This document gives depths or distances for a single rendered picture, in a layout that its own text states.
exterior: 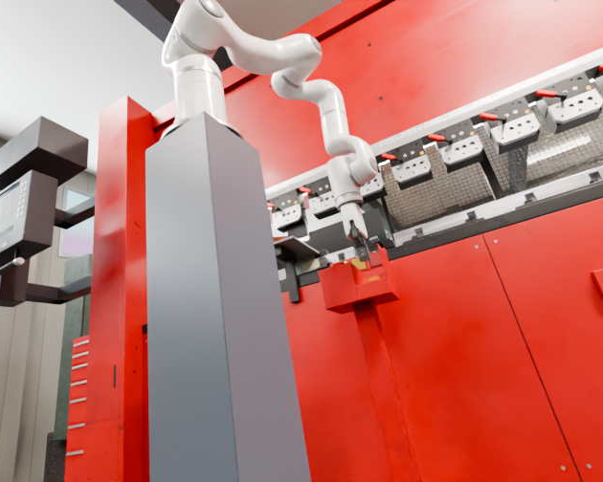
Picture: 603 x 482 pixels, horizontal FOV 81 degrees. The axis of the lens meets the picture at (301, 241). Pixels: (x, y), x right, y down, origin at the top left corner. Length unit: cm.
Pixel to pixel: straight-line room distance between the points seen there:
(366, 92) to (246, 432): 159
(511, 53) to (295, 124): 98
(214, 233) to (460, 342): 92
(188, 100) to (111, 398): 141
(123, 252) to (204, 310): 144
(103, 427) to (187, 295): 137
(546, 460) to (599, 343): 36
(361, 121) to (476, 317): 100
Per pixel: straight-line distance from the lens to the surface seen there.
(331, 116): 126
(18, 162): 233
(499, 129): 163
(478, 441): 131
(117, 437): 188
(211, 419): 59
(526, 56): 182
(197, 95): 89
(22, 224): 196
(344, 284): 106
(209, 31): 104
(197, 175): 70
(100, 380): 198
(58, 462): 406
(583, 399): 132
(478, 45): 188
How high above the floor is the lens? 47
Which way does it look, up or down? 22 degrees up
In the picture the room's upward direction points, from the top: 11 degrees counter-clockwise
